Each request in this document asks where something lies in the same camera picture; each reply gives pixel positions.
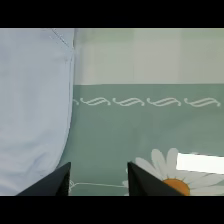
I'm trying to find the light blue shirt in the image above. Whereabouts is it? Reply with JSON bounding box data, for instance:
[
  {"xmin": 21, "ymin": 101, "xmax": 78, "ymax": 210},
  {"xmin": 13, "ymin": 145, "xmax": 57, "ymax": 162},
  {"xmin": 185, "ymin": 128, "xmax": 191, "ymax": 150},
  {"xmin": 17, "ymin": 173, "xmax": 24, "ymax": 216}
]
[{"xmin": 0, "ymin": 28, "xmax": 76, "ymax": 197}]

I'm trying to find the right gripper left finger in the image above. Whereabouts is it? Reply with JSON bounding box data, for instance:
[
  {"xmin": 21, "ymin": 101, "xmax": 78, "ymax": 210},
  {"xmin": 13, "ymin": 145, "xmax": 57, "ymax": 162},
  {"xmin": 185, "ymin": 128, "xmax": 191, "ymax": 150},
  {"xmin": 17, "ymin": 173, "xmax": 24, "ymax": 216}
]
[{"xmin": 17, "ymin": 161, "xmax": 72, "ymax": 197}]

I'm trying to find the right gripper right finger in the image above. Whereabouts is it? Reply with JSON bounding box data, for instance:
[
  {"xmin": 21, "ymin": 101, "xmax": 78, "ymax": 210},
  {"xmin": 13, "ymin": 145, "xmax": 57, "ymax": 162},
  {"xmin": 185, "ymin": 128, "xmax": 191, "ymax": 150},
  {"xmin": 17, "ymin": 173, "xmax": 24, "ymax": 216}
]
[{"xmin": 127, "ymin": 161, "xmax": 185, "ymax": 197}]

